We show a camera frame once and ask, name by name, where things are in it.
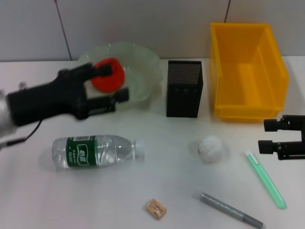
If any black mesh pen holder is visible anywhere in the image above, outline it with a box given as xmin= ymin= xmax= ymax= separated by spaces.
xmin=166 ymin=60 xmax=204 ymax=118

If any clear water bottle green label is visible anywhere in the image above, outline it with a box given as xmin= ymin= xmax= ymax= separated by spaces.
xmin=51 ymin=134 xmax=145 ymax=172

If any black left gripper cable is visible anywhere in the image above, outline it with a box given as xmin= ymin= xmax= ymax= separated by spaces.
xmin=7 ymin=119 xmax=43 ymax=146

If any translucent green bowl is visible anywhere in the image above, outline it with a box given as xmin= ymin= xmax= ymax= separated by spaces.
xmin=77 ymin=42 xmax=164 ymax=104

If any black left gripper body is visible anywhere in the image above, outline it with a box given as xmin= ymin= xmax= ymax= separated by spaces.
xmin=7 ymin=68 xmax=91 ymax=127

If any tan eraser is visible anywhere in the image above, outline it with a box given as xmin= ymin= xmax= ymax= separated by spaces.
xmin=145 ymin=198 xmax=167 ymax=220

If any grey marker pen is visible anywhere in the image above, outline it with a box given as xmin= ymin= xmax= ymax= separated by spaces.
xmin=192 ymin=189 xmax=264 ymax=229

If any yellow plastic storage bin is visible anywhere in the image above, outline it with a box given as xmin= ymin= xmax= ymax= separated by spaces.
xmin=210 ymin=22 xmax=290 ymax=123

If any orange fruit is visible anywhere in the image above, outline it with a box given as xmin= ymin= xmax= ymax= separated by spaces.
xmin=91 ymin=57 xmax=126 ymax=94

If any green pen with white cap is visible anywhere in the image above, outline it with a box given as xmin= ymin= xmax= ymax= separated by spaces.
xmin=244 ymin=149 xmax=287 ymax=210

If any white paper ball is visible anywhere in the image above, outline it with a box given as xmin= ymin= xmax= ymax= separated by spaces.
xmin=197 ymin=135 xmax=224 ymax=164

